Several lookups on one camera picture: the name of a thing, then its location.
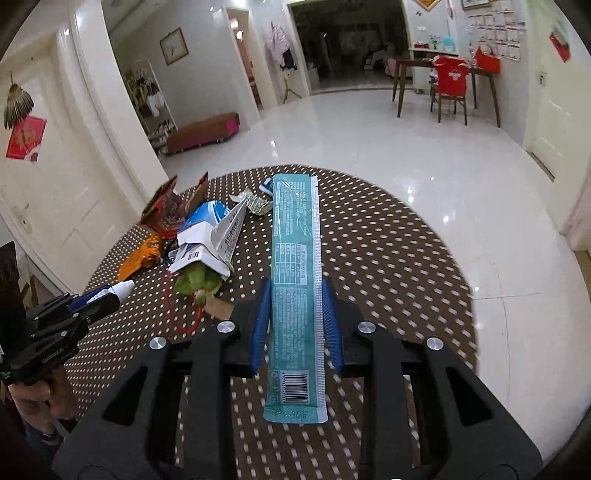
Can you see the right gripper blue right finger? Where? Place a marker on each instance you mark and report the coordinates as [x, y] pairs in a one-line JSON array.
[[332, 330]]

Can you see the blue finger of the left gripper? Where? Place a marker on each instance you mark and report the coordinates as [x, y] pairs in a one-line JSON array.
[[85, 299]]

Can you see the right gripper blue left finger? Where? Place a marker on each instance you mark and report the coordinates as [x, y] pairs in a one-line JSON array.
[[262, 308]]

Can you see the small white plastic bottle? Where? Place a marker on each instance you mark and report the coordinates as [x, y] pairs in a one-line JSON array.
[[121, 290]]

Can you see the teal long snack wrapper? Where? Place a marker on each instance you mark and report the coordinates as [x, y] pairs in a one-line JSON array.
[[296, 368]]

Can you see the left hand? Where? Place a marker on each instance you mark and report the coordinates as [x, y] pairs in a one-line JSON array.
[[45, 402]]

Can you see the green crumpled wrapper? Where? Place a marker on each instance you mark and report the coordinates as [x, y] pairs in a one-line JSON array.
[[198, 281]]

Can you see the orange snack packet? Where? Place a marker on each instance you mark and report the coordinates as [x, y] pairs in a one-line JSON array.
[[146, 255]]

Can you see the red torn cardboard box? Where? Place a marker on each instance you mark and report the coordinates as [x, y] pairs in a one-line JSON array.
[[166, 211]]

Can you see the maroon upholstered bench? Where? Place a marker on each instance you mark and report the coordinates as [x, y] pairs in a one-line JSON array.
[[214, 129]]

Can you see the feather fan on door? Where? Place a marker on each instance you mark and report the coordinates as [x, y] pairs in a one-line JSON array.
[[19, 105]]

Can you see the white shoe rack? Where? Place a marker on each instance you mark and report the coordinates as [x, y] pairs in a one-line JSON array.
[[150, 105]]

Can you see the chair with red shirt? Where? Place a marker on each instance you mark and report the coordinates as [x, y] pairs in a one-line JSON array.
[[450, 84]]

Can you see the white coat rack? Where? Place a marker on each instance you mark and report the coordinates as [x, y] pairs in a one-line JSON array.
[[281, 52]]

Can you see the dark wooden dining table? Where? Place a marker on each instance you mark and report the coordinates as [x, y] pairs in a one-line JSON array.
[[400, 75]]

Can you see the red gift bag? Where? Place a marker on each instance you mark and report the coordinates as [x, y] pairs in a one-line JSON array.
[[486, 60]]

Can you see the red paper door decoration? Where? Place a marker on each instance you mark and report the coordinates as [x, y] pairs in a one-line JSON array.
[[560, 43]]

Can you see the framed picture left wall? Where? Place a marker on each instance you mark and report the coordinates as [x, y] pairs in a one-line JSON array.
[[173, 47]]

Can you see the framed picture wall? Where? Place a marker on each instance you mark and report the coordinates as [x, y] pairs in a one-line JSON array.
[[473, 4], [173, 47]]

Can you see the red diamond wall decoration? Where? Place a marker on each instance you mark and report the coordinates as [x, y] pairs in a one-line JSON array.
[[428, 5]]

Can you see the framed picture right wall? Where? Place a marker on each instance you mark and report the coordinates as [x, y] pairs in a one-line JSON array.
[[473, 4]]

